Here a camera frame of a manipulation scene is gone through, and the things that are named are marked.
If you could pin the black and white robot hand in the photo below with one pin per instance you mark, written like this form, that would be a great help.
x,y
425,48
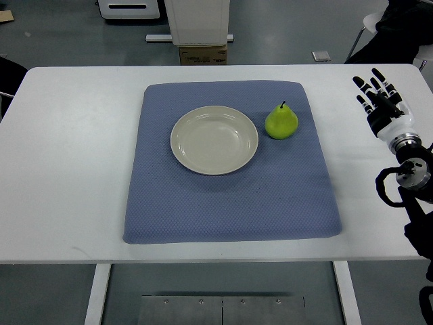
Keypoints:
x,y
388,115

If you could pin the green pear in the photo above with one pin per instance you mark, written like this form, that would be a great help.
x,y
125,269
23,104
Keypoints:
x,y
281,122

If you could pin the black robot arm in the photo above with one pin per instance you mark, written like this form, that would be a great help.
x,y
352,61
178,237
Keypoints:
x,y
414,178

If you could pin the beige round plate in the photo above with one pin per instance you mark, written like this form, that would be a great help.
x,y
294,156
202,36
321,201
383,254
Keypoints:
x,y
214,140

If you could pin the grey metal floor plate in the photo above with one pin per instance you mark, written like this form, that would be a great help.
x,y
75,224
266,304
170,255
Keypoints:
x,y
202,309

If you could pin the white chair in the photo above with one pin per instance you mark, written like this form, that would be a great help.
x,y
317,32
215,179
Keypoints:
x,y
369,22

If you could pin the seated person in black trousers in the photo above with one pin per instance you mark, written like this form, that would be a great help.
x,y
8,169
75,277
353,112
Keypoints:
x,y
404,27

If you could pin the blue textured mat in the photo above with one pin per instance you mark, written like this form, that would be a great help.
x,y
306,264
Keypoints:
x,y
283,193

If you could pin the brown cardboard box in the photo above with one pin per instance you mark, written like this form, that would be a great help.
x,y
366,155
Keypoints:
x,y
203,56

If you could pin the right white table leg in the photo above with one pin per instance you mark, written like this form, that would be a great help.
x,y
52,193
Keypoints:
x,y
346,292

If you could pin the white table leg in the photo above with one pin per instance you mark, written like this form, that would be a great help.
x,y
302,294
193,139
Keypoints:
x,y
97,297
346,292

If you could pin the white cabinet on stand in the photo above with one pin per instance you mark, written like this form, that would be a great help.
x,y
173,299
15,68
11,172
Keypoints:
x,y
196,23

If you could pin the white machine with black slot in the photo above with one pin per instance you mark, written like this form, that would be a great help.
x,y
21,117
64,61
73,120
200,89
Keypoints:
x,y
128,9

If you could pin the left white table leg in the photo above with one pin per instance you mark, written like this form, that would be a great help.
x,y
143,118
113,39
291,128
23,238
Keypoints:
x,y
97,297

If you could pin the black chair at left edge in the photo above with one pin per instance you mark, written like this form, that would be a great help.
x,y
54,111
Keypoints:
x,y
12,74

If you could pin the brown cardboard scrap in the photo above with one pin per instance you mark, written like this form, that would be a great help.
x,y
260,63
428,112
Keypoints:
x,y
6,16

